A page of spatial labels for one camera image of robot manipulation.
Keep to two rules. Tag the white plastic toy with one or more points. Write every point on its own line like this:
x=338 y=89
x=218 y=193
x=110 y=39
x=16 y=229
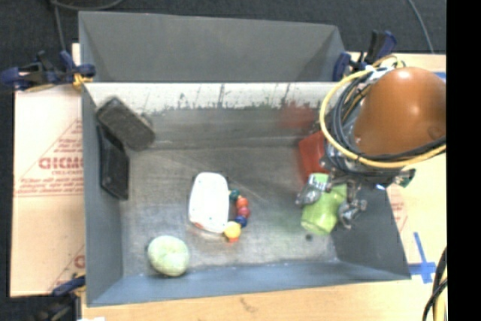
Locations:
x=209 y=201

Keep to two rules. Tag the grey metal bin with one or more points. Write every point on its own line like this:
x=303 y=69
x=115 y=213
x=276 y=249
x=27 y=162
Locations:
x=225 y=124

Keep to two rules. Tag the green cup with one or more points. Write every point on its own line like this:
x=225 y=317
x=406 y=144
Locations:
x=322 y=212

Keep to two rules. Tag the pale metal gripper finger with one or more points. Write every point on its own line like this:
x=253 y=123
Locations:
x=350 y=212
x=315 y=188

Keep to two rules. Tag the dark green flat block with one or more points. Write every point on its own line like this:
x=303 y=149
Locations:
x=126 y=124
x=114 y=169

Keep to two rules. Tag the brown cardboard board, red print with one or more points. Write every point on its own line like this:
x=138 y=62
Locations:
x=45 y=221

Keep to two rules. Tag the red box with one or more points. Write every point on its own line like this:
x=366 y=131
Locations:
x=311 y=154

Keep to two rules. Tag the pale green soft ball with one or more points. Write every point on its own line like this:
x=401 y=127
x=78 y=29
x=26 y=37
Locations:
x=168 y=255

